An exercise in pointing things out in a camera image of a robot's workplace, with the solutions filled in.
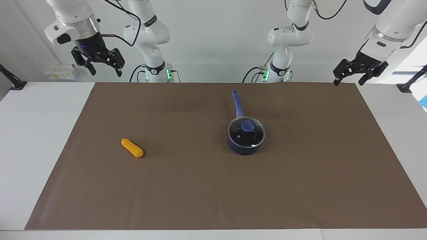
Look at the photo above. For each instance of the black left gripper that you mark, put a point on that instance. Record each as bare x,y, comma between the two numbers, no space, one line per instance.
368,61

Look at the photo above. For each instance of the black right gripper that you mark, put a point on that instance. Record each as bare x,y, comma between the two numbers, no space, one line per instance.
91,46

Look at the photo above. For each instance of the yellow corn cob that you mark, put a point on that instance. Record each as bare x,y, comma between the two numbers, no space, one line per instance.
132,148

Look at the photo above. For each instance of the glass lid with blue knob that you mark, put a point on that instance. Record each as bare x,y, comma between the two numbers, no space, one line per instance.
247,126

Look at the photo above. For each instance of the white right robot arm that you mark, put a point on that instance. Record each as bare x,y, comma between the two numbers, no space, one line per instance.
150,33

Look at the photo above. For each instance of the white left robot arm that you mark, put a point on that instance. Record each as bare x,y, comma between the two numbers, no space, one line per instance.
290,36

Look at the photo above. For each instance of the black clamp stand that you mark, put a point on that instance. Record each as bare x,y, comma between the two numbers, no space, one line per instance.
16,84
405,88

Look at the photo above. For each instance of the light blue object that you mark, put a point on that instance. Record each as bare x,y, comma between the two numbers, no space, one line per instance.
424,101

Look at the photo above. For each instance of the brown table mat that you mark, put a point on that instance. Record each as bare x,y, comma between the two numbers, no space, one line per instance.
166,193

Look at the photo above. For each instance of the white wall socket box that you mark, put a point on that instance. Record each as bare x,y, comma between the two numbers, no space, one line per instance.
63,71

